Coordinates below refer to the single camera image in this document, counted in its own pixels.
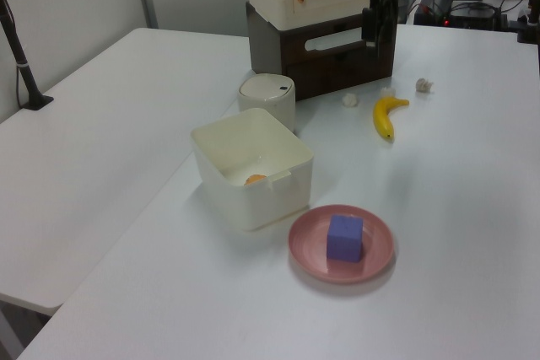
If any purple foam cube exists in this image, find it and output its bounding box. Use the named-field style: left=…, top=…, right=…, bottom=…
left=326, top=214, right=365, bottom=264

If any pink round plate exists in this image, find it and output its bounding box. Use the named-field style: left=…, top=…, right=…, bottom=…
left=288, top=204, right=397, bottom=286

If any dark brown drawer box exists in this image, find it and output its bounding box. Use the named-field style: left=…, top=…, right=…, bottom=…
left=246, top=0, right=398, bottom=103

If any yellow banana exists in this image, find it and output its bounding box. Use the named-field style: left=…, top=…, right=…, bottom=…
left=372, top=95, right=410, bottom=141

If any black electronics box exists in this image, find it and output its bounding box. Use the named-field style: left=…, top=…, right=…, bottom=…
left=413, top=0, right=510, bottom=31

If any small cream lidded bin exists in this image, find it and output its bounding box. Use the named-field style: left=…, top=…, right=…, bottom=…
left=237, top=73, right=297, bottom=133

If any black clamp stand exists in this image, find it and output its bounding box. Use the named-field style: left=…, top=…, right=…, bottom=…
left=516, top=0, right=540, bottom=45

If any cream open storage box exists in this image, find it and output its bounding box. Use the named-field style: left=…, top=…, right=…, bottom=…
left=189, top=107, right=315, bottom=234

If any black camera stand pole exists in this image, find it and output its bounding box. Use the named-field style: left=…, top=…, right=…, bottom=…
left=0, top=0, right=55, bottom=112

